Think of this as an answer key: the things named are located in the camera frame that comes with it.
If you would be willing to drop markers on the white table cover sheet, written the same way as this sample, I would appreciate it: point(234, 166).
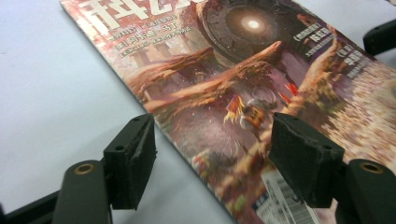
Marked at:
point(46, 93)

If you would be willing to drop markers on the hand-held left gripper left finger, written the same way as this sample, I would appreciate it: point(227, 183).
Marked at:
point(130, 165)

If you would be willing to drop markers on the glossy illustrated magazine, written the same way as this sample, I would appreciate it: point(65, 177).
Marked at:
point(218, 77)

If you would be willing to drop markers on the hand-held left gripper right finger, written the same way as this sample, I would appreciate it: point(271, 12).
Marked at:
point(308, 161)

